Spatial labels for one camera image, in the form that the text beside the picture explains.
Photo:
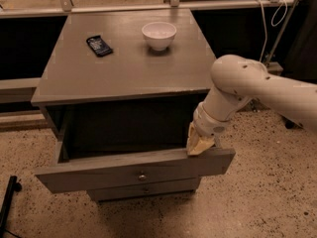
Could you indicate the black stand leg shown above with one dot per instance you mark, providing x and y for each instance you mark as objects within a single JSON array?
[{"x": 12, "y": 187}]

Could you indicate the dark blue snack packet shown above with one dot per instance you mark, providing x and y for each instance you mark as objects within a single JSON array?
[{"x": 98, "y": 46}]

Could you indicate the thin metal pole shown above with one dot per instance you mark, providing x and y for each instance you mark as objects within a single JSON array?
[{"x": 282, "y": 27}]

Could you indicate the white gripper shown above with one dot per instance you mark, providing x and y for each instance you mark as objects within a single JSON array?
[{"x": 208, "y": 125}]

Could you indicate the grey top drawer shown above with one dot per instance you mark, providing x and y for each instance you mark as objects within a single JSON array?
[{"x": 110, "y": 145}]

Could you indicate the metal rail frame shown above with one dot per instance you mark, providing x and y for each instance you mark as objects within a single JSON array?
[{"x": 138, "y": 7}]

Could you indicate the grey wooden drawer cabinet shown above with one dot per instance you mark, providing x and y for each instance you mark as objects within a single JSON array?
[{"x": 134, "y": 72}]

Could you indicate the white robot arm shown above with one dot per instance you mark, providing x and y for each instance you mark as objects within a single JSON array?
[{"x": 235, "y": 82}]

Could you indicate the white ceramic bowl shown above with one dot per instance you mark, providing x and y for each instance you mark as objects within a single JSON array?
[{"x": 159, "y": 35}]

